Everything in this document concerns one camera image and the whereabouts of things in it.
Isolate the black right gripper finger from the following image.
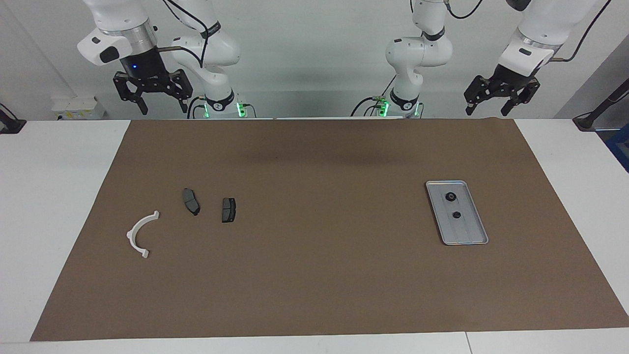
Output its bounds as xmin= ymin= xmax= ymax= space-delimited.
xmin=113 ymin=72 xmax=149 ymax=116
xmin=165 ymin=69 xmax=193 ymax=114

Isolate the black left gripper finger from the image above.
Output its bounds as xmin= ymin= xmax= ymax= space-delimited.
xmin=464 ymin=75 xmax=496 ymax=116
xmin=501 ymin=79 xmax=540 ymax=117

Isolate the silver metal tray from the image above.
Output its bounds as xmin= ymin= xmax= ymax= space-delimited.
xmin=425 ymin=180 xmax=489 ymax=246

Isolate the blue crate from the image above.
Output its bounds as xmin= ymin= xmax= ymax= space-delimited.
xmin=603 ymin=123 xmax=629 ymax=173

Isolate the brown table mat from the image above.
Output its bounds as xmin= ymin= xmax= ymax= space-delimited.
xmin=29 ymin=117 xmax=629 ymax=342

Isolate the black right base cable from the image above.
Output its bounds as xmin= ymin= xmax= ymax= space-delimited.
xmin=187 ymin=96 xmax=207 ymax=119

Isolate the black base cable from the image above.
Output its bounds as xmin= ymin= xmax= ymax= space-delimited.
xmin=350 ymin=74 xmax=399 ymax=118
xmin=187 ymin=96 xmax=207 ymax=119

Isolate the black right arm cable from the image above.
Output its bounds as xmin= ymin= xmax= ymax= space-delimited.
xmin=156 ymin=0 xmax=222 ymax=68

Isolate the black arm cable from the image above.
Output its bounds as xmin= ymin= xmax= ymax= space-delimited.
xmin=445 ymin=0 xmax=612 ymax=62
xmin=156 ymin=0 xmax=222 ymax=68

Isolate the black camera stand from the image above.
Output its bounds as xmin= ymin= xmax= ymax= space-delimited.
xmin=572 ymin=76 xmax=629 ymax=131

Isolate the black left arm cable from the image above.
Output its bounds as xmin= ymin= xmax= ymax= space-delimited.
xmin=445 ymin=0 xmax=612 ymax=62

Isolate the black clamp mount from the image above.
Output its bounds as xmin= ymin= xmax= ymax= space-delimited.
xmin=0 ymin=102 xmax=27 ymax=134

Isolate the black left base cable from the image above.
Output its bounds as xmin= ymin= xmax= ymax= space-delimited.
xmin=350 ymin=74 xmax=399 ymax=118

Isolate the white curved plastic bracket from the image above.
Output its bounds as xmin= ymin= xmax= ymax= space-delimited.
xmin=126 ymin=210 xmax=161 ymax=260

